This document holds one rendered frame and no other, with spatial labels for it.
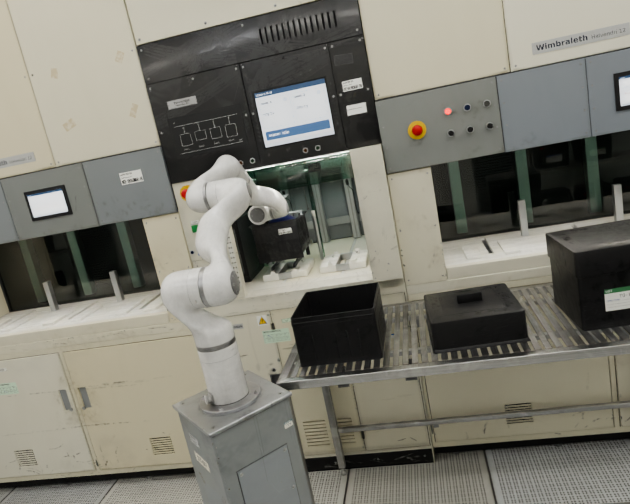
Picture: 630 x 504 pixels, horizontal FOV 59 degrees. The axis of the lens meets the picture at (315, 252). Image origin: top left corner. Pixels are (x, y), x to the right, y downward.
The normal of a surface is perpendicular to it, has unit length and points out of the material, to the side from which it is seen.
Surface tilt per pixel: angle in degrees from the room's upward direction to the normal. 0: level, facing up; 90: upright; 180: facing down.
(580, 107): 90
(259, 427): 90
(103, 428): 90
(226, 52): 90
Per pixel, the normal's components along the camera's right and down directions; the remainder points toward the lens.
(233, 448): 0.58, 0.07
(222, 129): -0.15, 0.25
